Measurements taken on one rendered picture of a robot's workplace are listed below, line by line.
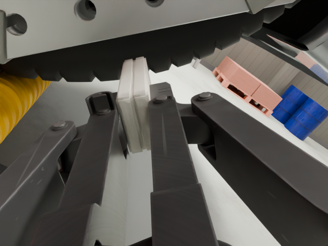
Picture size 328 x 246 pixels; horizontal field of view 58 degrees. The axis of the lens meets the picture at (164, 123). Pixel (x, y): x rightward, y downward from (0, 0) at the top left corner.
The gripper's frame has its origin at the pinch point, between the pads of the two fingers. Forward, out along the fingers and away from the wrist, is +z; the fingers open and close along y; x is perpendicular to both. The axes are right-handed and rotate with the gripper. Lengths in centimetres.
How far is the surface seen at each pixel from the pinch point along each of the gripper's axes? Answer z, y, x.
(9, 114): 9.9, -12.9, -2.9
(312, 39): 19.9, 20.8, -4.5
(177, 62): 12.7, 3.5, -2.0
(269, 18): 12.9, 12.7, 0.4
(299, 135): 514, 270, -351
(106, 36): 4.1, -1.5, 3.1
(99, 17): 4.1, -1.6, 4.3
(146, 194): 84, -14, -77
